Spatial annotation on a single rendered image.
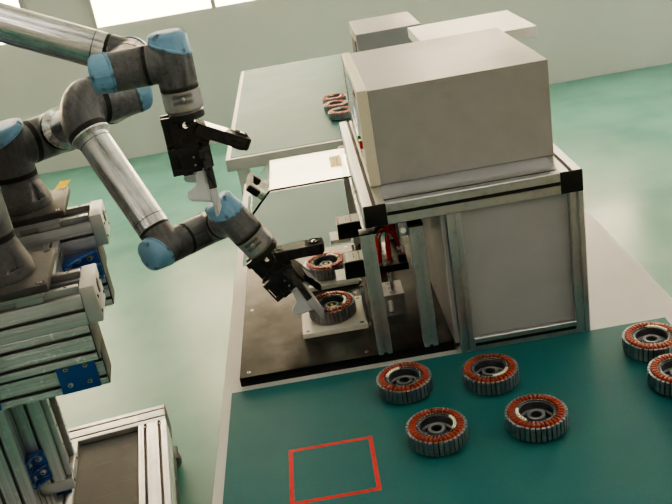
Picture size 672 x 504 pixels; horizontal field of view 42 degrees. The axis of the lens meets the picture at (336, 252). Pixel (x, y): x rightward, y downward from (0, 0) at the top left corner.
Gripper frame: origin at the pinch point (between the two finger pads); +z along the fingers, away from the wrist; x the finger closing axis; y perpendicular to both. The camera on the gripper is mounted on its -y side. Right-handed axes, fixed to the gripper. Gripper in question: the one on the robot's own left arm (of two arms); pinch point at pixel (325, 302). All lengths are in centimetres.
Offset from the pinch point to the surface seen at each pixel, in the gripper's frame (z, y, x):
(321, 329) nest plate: 2.2, 3.3, 6.4
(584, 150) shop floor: 151, -97, -307
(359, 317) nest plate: 6.7, -4.6, 3.8
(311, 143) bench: 7, 2, -159
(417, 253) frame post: -4.1, -26.8, 19.5
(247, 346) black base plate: -5.6, 19.0, 6.0
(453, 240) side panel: -2.6, -34.4, 21.8
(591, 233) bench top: 42, -59, -27
